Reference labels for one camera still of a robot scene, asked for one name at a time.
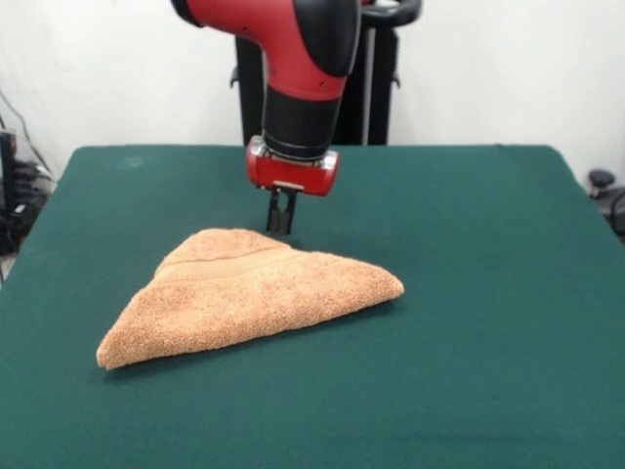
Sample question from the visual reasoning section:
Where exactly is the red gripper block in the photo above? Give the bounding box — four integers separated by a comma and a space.
245, 136, 341, 235

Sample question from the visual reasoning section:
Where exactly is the tan terry towel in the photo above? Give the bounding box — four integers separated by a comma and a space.
96, 227, 405, 371

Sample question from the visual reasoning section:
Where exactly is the dark green table cloth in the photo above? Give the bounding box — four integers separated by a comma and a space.
0, 144, 625, 469

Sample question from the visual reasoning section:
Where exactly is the black box device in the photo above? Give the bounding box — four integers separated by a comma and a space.
0, 130, 21, 216

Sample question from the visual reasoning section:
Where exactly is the black chair base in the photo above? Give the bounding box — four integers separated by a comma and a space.
587, 168, 625, 245

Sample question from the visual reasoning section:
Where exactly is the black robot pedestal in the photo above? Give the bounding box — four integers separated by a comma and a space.
229, 0, 424, 147

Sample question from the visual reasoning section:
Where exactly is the black cable bundle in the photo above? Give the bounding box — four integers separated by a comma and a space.
0, 160, 54, 255

